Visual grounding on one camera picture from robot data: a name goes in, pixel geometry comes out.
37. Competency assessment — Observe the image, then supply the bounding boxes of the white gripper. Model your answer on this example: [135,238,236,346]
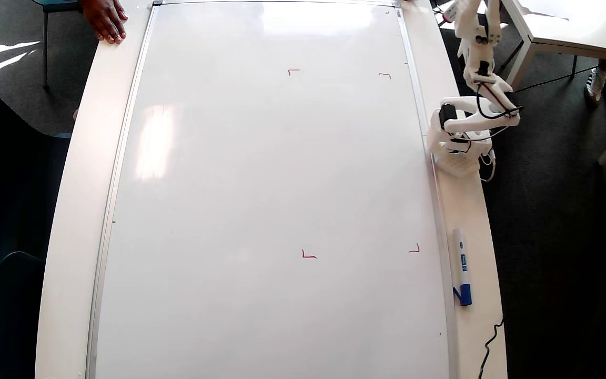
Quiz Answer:
[456,0,503,61]

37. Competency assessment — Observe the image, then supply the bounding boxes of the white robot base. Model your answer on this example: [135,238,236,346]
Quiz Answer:
[427,129,485,178]

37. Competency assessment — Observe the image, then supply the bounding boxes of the blue whiteboard marker pen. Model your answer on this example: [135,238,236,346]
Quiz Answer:
[450,227,473,307]

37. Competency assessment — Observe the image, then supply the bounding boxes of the large whiteboard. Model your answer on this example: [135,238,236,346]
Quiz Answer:
[86,0,459,379]

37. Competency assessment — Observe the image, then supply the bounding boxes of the person's bare hand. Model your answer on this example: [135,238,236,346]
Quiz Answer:
[78,0,128,44]

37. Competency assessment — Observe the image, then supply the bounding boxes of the white paper sheet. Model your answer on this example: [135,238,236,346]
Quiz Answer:
[521,0,571,23]

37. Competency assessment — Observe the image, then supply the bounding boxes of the white side table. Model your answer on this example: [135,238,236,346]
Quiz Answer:
[498,0,606,165]

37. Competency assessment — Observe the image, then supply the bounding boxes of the white black striped sneaker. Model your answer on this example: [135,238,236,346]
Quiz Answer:
[584,67,606,104]

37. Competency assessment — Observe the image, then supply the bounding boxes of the teal chair metal legs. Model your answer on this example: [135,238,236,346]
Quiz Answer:
[32,0,84,89]

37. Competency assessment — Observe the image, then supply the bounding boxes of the dark blue chair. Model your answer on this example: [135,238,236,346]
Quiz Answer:
[0,71,72,289]
[0,252,47,379]

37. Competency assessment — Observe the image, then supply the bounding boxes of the black power cable bundle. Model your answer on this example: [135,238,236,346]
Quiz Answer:
[431,0,459,17]

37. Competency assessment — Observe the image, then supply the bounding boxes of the thin black floor cable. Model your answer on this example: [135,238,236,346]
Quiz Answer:
[513,66,598,94]

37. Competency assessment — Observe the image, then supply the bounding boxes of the white cable at base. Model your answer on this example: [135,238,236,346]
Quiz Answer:
[479,149,497,183]

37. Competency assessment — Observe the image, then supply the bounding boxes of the black cable on table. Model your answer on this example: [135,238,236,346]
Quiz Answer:
[478,315,504,379]

